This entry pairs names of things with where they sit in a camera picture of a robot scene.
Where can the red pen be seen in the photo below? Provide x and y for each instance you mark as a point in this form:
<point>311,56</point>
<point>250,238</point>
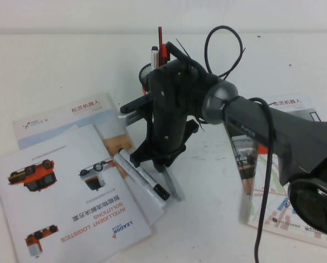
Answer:
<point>164,52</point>

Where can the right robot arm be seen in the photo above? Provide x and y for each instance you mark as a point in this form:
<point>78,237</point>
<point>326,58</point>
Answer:
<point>289,137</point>

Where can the Leador logistics brochure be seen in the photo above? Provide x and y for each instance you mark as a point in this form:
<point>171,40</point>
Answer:
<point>56,191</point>

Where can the grey pen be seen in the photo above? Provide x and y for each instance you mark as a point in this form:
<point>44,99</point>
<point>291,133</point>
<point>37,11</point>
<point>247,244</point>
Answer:
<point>172,186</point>

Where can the AgileX brochure with room photo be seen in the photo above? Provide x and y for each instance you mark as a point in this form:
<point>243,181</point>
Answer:
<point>289,105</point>

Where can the black mesh pen holder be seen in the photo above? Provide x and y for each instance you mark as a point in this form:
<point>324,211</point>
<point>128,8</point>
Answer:
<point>144,74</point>

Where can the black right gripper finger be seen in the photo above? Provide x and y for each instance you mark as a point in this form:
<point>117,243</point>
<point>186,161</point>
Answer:
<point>166,164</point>
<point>158,165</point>

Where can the AgileX brochure with blue band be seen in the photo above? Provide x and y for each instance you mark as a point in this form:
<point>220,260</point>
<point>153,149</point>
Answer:
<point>70,115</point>

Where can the red book with map cover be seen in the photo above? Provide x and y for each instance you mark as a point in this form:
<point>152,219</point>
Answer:
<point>272,197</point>

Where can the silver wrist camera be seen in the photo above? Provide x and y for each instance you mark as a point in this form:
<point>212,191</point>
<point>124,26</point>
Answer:
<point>127,118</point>

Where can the white marker with black cap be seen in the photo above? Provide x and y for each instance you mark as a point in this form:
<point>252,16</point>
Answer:
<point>154,57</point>
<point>149,178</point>

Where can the red and black pencil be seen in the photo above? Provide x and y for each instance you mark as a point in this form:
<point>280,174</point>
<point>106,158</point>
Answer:
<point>160,35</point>

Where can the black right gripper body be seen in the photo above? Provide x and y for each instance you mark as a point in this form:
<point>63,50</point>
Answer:
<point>168,109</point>

